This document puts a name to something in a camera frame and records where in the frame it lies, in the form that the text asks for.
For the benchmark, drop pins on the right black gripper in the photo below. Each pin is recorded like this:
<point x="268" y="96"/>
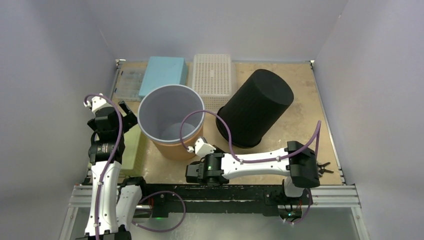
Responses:
<point x="195" y="172"/>

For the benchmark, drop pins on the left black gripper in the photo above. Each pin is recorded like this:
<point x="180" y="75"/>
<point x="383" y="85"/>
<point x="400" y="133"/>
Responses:
<point x="128" y="120"/>

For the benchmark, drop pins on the green perforated plastic basket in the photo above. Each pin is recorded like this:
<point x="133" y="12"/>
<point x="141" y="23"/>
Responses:
<point x="134" y="154"/>

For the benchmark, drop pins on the orange bucket black rim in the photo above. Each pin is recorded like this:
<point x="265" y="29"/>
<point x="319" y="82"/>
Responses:
<point x="176" y="151"/>

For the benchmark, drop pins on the grey plastic bucket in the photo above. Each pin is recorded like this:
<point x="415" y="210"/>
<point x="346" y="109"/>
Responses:
<point x="162" y="113"/>

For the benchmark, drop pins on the blue perforated plastic basket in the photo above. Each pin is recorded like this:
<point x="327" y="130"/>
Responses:
<point x="161" y="71"/>

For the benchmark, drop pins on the black plastic bucket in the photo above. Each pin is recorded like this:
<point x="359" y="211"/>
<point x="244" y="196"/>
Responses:
<point x="255" y="107"/>

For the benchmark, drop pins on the white perforated plastic basket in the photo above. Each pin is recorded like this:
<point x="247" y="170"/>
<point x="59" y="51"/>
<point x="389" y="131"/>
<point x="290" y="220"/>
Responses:
<point x="214" y="79"/>

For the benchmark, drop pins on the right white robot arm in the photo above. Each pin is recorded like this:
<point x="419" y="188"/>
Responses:
<point x="297" y="162"/>

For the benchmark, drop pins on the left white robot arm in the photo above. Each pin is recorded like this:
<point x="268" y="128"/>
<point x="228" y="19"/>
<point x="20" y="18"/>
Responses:
<point x="112" y="205"/>

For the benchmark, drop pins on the clear plastic screw organizer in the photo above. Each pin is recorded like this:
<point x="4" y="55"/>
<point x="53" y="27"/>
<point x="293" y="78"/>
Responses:
<point x="129" y="84"/>

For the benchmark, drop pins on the black pliers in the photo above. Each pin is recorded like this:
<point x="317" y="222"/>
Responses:
<point x="322" y="168"/>

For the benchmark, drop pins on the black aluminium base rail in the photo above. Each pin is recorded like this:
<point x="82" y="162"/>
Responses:
<point x="267" y="200"/>

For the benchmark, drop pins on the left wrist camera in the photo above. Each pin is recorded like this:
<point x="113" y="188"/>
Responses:
<point x="96" y="103"/>

